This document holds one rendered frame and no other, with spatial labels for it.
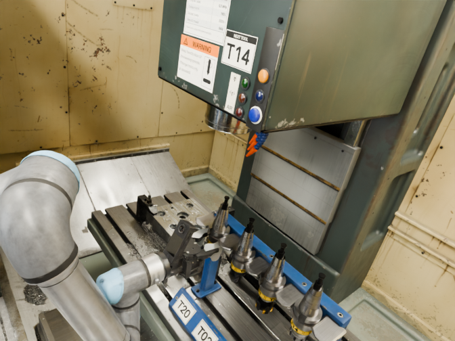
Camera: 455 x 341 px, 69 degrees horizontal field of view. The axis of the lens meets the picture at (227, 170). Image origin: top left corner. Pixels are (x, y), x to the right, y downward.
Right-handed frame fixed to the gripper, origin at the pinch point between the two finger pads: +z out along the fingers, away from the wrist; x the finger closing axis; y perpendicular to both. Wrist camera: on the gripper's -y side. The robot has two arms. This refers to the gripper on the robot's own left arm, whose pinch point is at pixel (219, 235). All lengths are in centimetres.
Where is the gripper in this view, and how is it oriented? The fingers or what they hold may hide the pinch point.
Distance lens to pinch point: 99.5
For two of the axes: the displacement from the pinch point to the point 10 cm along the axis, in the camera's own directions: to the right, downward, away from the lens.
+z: 7.6, -2.1, 6.1
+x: 6.3, 4.4, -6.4
